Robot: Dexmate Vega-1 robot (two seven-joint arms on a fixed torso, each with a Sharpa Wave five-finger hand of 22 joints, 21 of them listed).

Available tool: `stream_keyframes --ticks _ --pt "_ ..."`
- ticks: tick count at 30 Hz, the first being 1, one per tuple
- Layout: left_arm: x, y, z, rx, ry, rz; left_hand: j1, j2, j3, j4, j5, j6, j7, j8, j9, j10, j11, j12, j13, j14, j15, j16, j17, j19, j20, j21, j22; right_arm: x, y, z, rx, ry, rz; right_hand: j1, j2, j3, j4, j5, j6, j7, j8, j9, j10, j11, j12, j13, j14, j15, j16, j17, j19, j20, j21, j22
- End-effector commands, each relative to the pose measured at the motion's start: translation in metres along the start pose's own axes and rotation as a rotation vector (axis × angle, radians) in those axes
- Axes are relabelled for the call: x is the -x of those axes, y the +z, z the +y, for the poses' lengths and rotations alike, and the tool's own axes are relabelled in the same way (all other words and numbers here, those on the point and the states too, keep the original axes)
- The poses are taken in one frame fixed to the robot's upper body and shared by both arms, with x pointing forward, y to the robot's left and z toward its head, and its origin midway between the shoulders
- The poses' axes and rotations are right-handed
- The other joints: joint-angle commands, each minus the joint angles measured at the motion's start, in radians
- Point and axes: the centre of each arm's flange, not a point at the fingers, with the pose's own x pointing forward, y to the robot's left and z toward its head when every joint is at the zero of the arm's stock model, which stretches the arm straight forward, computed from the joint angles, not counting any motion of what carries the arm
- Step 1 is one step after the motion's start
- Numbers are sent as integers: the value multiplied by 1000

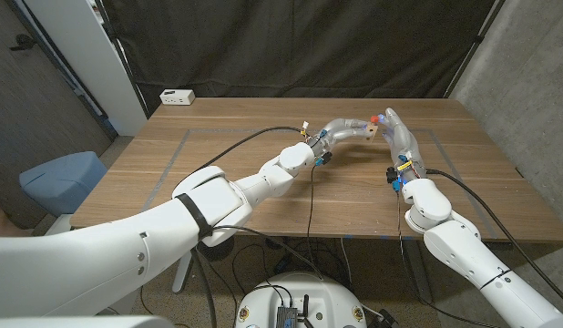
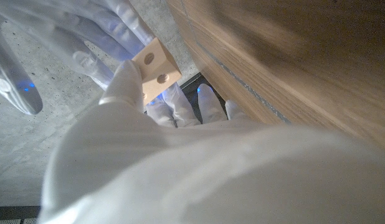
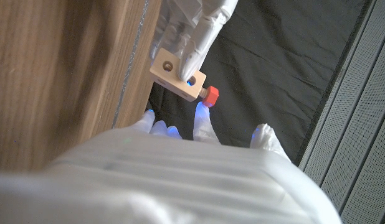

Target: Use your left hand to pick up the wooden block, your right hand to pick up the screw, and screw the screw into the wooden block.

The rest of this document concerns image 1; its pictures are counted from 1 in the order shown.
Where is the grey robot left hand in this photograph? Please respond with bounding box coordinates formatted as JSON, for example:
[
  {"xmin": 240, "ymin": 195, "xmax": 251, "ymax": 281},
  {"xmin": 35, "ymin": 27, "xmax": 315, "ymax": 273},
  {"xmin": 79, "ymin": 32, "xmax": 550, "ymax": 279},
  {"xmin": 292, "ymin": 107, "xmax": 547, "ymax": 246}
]
[{"xmin": 308, "ymin": 118, "xmax": 372, "ymax": 159}]

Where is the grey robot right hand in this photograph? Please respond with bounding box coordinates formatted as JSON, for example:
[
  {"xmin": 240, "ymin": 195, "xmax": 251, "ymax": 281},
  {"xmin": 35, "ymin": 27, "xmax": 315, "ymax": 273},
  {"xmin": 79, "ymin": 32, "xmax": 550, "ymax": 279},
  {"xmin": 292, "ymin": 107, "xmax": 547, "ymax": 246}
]
[{"xmin": 379, "ymin": 107, "xmax": 427, "ymax": 177}]

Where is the black backdrop curtain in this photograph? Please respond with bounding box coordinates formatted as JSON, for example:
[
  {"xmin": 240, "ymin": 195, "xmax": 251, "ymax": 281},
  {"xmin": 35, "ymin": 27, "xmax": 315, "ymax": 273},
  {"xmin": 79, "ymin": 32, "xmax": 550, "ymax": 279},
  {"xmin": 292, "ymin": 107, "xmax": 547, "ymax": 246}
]
[{"xmin": 101, "ymin": 0, "xmax": 508, "ymax": 115}]

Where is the black backdrop stand pole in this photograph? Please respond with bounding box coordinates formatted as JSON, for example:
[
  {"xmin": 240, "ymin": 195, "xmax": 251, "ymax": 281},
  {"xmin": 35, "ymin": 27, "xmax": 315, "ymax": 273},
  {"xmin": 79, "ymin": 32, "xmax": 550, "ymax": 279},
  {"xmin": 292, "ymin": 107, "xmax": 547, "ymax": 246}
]
[
  {"xmin": 444, "ymin": 0, "xmax": 508, "ymax": 98},
  {"xmin": 93, "ymin": 0, "xmax": 151, "ymax": 119}
]

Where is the grey table leg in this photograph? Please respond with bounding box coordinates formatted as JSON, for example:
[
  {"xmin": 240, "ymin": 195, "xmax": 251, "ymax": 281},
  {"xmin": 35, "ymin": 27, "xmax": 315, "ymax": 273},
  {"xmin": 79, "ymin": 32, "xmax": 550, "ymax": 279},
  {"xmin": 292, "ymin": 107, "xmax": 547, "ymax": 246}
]
[
  {"xmin": 171, "ymin": 250, "xmax": 194, "ymax": 294},
  {"xmin": 402, "ymin": 240, "xmax": 434, "ymax": 305}
]

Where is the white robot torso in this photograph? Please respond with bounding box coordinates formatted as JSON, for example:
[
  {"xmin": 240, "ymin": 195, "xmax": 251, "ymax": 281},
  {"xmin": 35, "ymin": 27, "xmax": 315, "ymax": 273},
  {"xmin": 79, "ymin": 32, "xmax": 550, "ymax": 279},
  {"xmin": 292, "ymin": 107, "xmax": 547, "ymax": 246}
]
[{"xmin": 235, "ymin": 272, "xmax": 368, "ymax": 328}]

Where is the white power strip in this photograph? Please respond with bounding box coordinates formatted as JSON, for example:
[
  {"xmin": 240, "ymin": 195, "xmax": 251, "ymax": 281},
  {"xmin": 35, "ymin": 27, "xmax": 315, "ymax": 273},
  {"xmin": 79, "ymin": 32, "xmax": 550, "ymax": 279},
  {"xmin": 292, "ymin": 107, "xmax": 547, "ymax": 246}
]
[{"xmin": 159, "ymin": 88, "xmax": 196, "ymax": 107}]

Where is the round black floor fan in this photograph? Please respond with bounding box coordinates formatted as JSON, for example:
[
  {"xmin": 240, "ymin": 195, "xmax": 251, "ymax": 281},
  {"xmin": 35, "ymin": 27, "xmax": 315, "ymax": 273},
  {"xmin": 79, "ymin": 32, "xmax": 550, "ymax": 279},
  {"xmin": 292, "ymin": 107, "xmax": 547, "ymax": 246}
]
[{"xmin": 201, "ymin": 235, "xmax": 235, "ymax": 263}]

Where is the black antenna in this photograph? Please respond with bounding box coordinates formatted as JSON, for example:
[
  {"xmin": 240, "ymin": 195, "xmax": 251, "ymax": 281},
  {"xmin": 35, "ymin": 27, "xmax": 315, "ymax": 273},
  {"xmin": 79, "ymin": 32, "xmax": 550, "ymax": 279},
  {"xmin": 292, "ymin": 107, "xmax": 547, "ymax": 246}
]
[{"xmin": 297, "ymin": 294, "xmax": 312, "ymax": 328}]

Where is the grey electronics box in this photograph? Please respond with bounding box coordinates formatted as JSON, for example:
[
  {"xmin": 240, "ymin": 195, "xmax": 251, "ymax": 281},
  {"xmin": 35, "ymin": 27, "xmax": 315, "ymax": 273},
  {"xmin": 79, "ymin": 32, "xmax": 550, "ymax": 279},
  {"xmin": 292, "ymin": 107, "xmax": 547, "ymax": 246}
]
[{"xmin": 275, "ymin": 305, "xmax": 300, "ymax": 328}]

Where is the blue-grey stool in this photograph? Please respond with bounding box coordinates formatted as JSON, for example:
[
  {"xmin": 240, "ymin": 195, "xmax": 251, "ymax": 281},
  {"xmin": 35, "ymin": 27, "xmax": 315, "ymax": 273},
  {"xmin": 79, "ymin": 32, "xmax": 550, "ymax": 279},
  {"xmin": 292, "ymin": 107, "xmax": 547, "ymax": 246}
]
[{"xmin": 19, "ymin": 150, "xmax": 108, "ymax": 218}]

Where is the person's bare leg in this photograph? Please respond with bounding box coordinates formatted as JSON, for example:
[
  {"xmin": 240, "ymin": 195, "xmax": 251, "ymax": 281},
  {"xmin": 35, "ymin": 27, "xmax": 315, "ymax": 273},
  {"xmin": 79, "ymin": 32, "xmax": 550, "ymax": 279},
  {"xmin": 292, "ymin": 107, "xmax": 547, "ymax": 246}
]
[{"xmin": 0, "ymin": 200, "xmax": 36, "ymax": 237}]

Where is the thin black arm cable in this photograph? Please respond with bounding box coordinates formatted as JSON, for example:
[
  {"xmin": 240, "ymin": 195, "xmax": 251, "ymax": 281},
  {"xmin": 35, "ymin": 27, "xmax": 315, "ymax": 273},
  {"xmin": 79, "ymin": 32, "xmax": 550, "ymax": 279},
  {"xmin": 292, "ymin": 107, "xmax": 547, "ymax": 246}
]
[
  {"xmin": 212, "ymin": 163, "xmax": 324, "ymax": 280},
  {"xmin": 394, "ymin": 189, "xmax": 501, "ymax": 328}
]

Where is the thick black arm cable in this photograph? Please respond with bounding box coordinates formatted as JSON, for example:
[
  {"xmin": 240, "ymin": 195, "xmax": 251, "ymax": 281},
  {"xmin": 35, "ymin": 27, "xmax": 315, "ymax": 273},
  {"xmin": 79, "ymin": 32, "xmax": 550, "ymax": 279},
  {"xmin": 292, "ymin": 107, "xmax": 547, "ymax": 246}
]
[
  {"xmin": 179, "ymin": 126, "xmax": 310, "ymax": 328},
  {"xmin": 425, "ymin": 168, "xmax": 563, "ymax": 311}
]

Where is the white floor cable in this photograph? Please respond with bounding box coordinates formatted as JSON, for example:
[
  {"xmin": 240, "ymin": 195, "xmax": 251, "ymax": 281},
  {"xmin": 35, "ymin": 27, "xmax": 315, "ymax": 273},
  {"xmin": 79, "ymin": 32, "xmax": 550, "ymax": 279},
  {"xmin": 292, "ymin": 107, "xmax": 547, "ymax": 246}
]
[{"xmin": 339, "ymin": 237, "xmax": 354, "ymax": 286}]

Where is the black floor cable loop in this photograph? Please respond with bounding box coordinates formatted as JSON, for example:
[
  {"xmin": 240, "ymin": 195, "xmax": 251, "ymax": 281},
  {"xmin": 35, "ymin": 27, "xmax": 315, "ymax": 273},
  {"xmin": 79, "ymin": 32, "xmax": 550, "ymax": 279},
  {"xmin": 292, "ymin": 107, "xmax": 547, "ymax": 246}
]
[{"xmin": 230, "ymin": 236, "xmax": 351, "ymax": 297}]

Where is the black door handle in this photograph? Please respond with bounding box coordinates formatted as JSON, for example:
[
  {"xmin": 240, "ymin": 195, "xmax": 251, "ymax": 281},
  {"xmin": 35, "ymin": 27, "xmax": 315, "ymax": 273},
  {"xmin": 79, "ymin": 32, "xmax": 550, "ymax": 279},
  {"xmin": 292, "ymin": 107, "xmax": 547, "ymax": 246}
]
[{"xmin": 8, "ymin": 34, "xmax": 36, "ymax": 51}]

